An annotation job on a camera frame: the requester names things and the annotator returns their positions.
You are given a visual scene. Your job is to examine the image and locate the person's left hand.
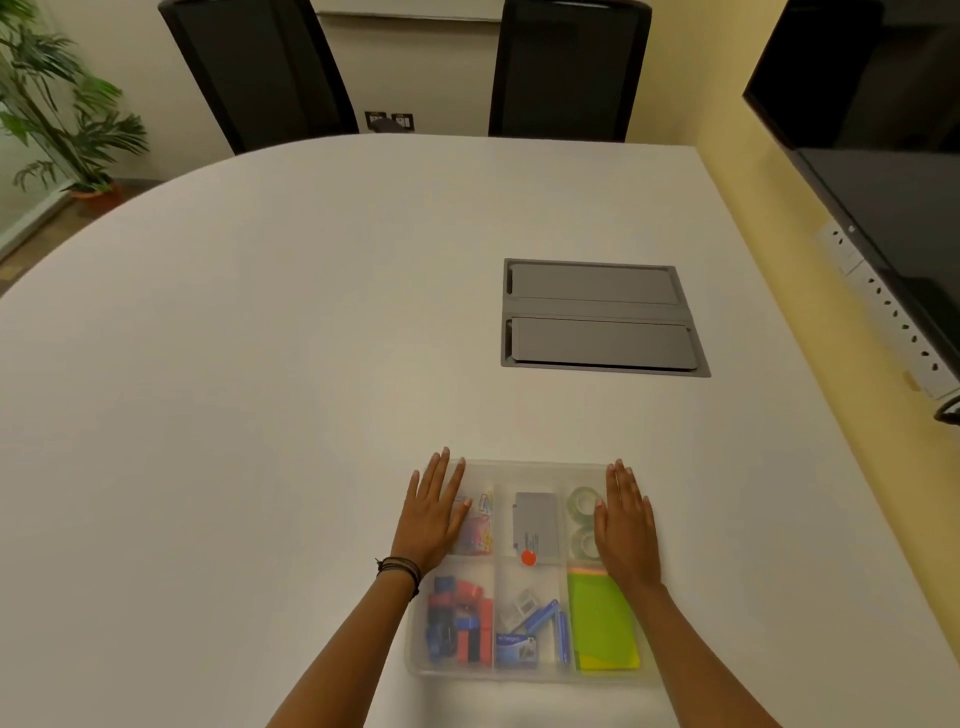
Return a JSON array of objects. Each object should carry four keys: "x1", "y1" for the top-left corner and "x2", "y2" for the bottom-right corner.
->
[{"x1": 389, "y1": 447, "x2": 474, "y2": 578}]

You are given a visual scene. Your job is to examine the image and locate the person's right forearm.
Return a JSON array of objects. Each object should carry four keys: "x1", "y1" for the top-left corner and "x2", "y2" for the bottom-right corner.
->
[{"x1": 613, "y1": 580, "x2": 786, "y2": 728}]

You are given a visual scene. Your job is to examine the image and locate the terracotta plant pot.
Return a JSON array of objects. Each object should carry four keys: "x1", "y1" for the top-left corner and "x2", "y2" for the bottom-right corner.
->
[{"x1": 70, "y1": 183, "x2": 123, "y2": 210}]

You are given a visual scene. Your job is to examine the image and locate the black cord bracelet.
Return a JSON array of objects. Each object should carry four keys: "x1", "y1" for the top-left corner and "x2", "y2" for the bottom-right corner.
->
[{"x1": 375, "y1": 556, "x2": 423, "y2": 600}]

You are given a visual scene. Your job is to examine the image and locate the pile of colourful paper clips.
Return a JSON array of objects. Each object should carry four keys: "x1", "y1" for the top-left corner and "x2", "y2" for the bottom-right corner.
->
[{"x1": 452, "y1": 491, "x2": 497, "y2": 557}]

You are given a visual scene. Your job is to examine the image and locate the grey table cable hatch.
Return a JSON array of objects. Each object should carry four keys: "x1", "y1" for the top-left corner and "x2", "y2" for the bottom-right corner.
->
[{"x1": 500, "y1": 258, "x2": 713, "y2": 379}]

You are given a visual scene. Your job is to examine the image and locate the person's right hand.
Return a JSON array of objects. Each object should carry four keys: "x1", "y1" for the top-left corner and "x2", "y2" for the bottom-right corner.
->
[{"x1": 594, "y1": 459, "x2": 666, "y2": 594}]

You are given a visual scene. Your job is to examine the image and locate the white wall socket strip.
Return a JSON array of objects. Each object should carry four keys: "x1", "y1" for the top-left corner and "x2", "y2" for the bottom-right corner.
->
[{"x1": 816, "y1": 220, "x2": 960, "y2": 403}]

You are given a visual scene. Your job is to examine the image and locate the blue staples box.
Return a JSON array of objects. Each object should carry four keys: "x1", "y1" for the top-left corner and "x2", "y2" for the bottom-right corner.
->
[{"x1": 494, "y1": 633, "x2": 539, "y2": 669}]

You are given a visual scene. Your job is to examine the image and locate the black office chair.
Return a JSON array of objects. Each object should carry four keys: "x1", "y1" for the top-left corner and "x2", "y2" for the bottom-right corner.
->
[
  {"x1": 488, "y1": 0, "x2": 654, "y2": 144},
  {"x1": 157, "y1": 0, "x2": 362, "y2": 157}
]

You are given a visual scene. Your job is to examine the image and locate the black wall television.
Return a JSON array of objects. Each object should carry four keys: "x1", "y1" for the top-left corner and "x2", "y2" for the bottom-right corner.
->
[{"x1": 741, "y1": 0, "x2": 960, "y2": 363}]

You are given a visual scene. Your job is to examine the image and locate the small clear plastic box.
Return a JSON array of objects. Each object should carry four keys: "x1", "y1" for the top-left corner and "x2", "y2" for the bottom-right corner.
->
[{"x1": 498, "y1": 589, "x2": 542, "y2": 632}]

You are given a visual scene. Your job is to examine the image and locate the person's left forearm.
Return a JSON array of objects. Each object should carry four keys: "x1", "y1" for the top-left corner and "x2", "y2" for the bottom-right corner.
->
[{"x1": 265, "y1": 564, "x2": 421, "y2": 728}]

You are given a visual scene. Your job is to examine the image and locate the grey card with orange sticker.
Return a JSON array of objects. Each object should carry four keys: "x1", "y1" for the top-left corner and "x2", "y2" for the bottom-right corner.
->
[{"x1": 513, "y1": 491, "x2": 563, "y2": 567}]

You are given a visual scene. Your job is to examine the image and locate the pile of red blue clips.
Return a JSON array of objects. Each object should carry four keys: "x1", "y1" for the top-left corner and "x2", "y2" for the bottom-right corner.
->
[{"x1": 425, "y1": 575, "x2": 497, "y2": 668}]

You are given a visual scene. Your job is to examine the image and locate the green sticky note pad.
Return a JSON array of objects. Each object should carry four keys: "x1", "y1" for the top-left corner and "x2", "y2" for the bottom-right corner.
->
[{"x1": 567, "y1": 567, "x2": 643, "y2": 672}]

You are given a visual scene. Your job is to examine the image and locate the green potted palm plant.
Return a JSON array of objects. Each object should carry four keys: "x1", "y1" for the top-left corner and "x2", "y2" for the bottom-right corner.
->
[{"x1": 0, "y1": 0, "x2": 150, "y2": 198}]

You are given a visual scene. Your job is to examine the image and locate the clear plastic organizer tray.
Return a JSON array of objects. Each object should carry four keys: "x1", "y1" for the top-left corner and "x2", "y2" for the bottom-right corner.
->
[{"x1": 405, "y1": 458, "x2": 670, "y2": 684}]

